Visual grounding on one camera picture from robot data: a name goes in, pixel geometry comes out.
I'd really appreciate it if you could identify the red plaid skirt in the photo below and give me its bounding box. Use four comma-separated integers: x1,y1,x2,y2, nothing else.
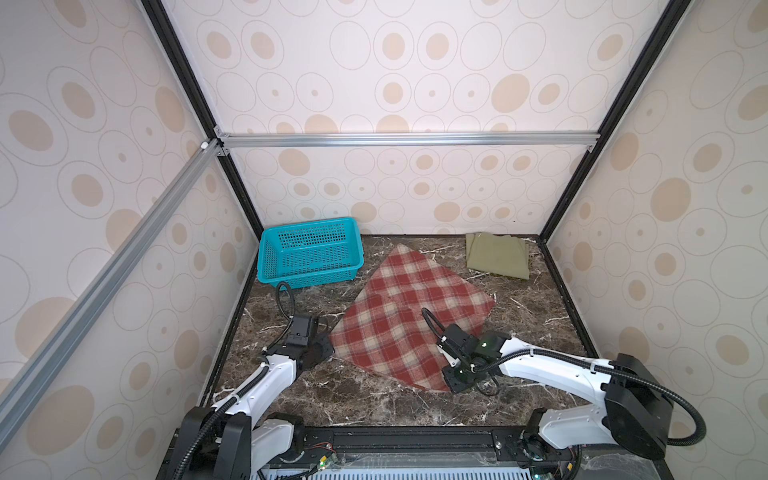
330,244,495,392

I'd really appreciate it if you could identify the olive green skirt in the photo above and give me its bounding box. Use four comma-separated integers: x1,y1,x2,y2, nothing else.
465,232,530,280

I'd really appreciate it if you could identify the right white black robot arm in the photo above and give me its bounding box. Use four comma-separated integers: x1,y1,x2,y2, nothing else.
425,316,707,461

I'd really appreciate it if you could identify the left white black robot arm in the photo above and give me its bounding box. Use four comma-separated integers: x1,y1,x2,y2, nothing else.
160,314,334,479

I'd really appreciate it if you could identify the teal plastic basket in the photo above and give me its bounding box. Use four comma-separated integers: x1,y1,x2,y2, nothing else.
257,217,364,289

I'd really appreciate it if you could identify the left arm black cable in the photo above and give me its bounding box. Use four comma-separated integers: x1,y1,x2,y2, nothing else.
170,280,298,480

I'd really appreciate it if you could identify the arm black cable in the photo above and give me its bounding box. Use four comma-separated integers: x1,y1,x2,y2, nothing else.
170,280,298,480
421,307,708,448

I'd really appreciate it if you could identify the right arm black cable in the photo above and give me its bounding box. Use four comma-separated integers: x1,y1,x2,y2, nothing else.
421,307,708,448

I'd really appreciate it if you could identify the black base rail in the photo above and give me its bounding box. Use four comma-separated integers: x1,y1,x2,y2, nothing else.
181,420,672,479

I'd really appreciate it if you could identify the left diagonal aluminium frame bar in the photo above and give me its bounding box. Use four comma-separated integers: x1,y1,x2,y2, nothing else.
1,139,223,449

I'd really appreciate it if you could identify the horizontal aluminium frame bar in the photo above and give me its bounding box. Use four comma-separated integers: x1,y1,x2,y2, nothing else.
203,130,600,153

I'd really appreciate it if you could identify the left black corner post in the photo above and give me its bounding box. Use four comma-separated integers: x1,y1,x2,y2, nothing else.
140,0,264,240

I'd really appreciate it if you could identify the black corner post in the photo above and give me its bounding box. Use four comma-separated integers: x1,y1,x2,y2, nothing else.
538,0,692,247
140,0,264,240

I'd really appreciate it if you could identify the right black corner post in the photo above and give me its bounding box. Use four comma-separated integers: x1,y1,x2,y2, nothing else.
538,0,692,247

